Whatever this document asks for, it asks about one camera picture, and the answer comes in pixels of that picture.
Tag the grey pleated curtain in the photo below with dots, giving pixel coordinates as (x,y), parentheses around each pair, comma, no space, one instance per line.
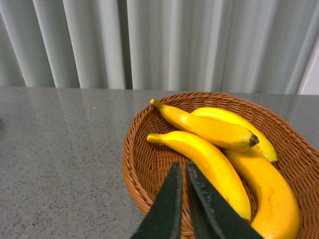
(241,46)

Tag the yellow banana front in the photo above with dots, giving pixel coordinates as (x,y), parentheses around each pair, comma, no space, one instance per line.
(212,163)

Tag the large yellow banana in basket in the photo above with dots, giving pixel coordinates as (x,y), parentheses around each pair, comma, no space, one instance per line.
(278,215)

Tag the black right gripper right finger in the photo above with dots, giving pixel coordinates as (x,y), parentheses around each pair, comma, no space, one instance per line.
(211,216)

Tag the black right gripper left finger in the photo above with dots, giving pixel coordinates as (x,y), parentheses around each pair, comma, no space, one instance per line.
(163,220)

